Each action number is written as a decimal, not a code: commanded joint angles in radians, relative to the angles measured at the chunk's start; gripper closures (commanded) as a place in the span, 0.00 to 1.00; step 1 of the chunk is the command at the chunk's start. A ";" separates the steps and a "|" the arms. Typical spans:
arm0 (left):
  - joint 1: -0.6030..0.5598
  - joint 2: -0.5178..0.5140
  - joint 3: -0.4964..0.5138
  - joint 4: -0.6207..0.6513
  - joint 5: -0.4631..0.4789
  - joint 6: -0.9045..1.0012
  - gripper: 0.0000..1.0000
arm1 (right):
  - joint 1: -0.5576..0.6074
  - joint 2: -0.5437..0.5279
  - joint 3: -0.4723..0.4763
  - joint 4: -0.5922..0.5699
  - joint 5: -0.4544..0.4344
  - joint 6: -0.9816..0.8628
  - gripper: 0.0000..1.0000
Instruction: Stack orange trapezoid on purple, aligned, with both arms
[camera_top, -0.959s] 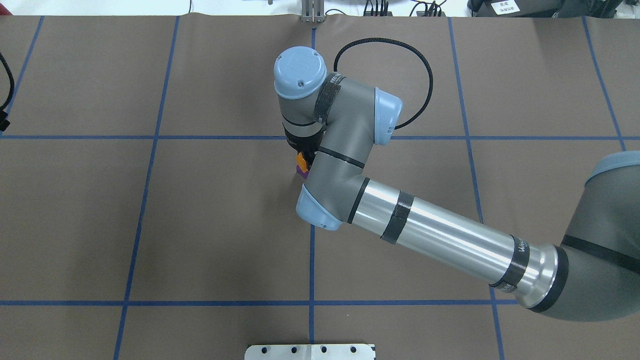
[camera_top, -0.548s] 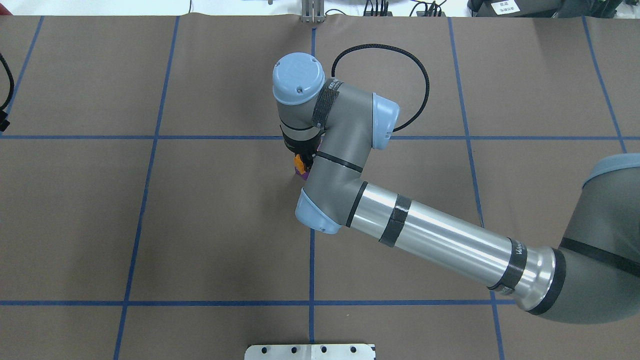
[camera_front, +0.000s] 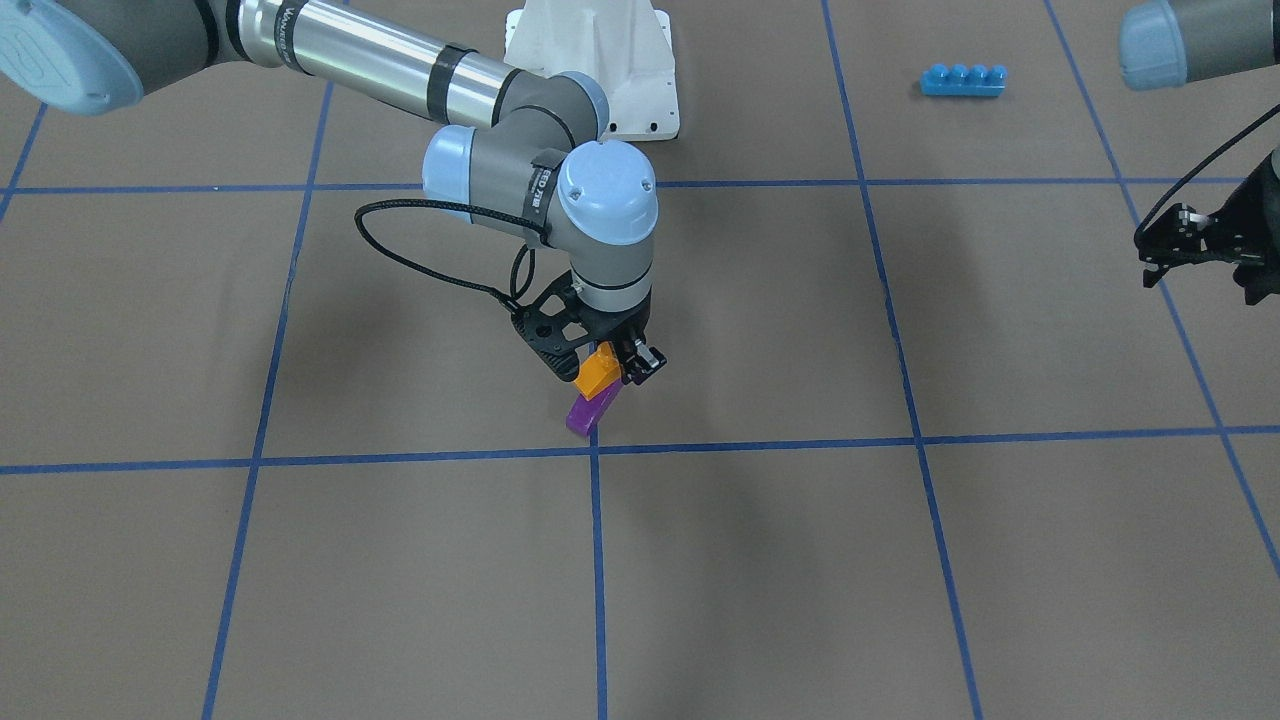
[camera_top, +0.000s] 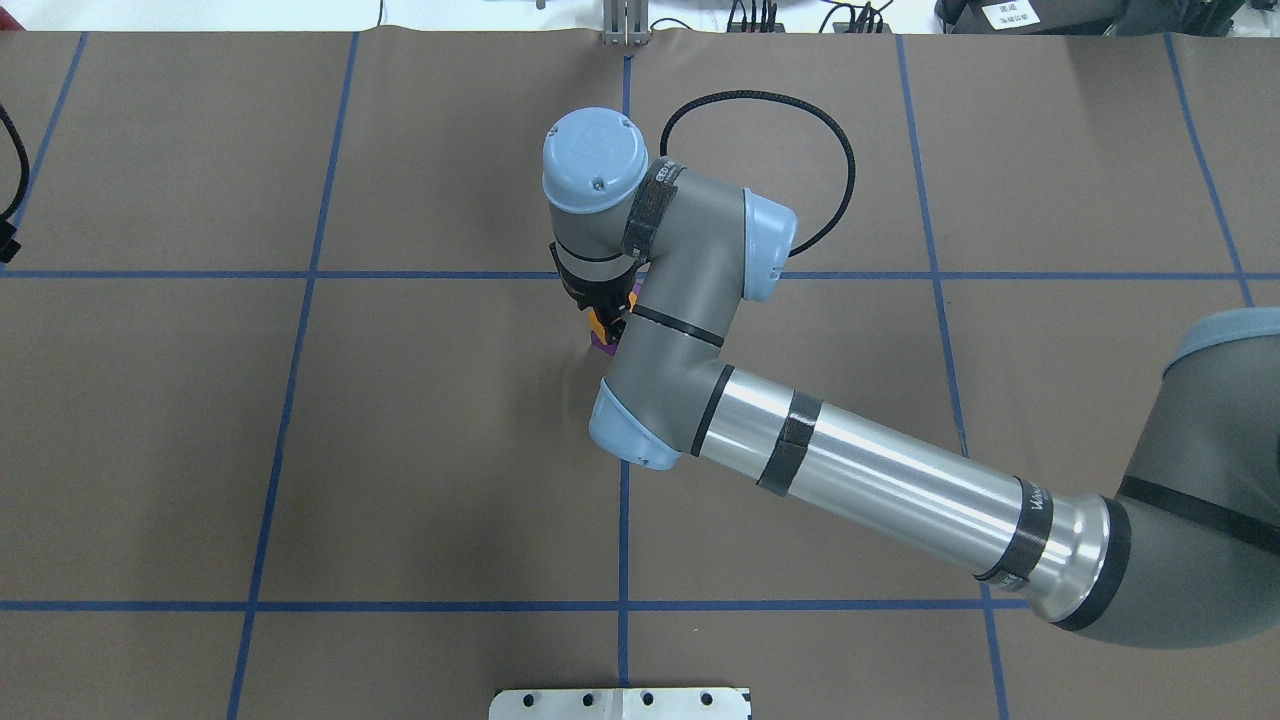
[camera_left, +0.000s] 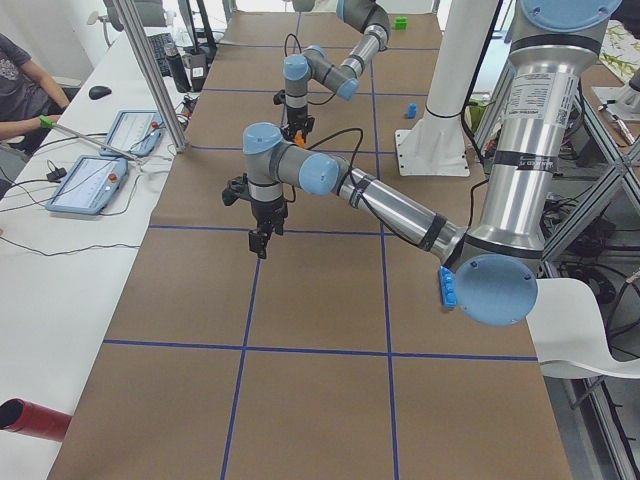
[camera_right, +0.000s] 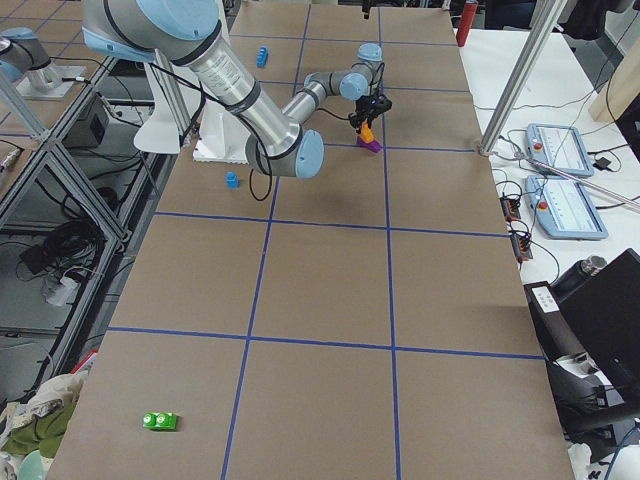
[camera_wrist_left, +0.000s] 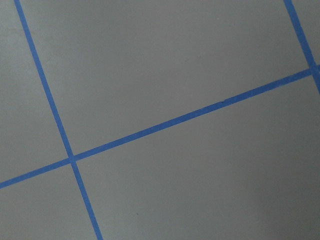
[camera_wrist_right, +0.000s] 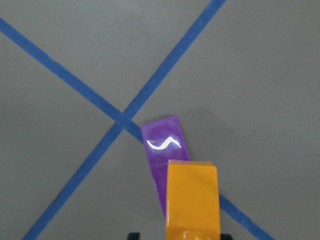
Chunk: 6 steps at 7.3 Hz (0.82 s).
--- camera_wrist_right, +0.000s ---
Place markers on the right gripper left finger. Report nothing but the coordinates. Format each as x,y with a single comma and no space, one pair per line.
133,236

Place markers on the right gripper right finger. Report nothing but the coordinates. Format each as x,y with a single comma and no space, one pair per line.
226,236

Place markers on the orange trapezoid block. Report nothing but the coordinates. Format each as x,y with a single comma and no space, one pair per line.
192,201

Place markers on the purple trapezoid block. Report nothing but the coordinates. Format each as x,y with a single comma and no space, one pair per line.
163,140

